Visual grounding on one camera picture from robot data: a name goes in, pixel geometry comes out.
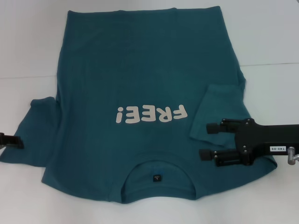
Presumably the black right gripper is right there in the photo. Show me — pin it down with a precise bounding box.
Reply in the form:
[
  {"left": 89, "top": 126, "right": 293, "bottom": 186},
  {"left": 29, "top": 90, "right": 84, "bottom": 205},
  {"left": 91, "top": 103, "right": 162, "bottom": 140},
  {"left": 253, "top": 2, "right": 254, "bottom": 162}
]
[{"left": 199, "top": 118, "right": 299, "bottom": 167}]

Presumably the right gripper cable with plugs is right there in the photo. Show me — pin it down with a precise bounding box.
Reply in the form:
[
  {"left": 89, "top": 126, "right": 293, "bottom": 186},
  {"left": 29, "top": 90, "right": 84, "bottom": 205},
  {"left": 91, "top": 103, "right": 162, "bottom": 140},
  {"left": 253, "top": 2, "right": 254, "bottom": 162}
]
[{"left": 287, "top": 146, "right": 299, "bottom": 167}]

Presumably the teal blue FREE! t-shirt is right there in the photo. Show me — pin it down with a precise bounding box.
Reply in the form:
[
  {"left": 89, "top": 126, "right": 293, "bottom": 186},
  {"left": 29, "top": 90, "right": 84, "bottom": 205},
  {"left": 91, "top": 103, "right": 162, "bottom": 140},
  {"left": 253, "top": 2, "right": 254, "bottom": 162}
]
[{"left": 0, "top": 6, "right": 278, "bottom": 205}]

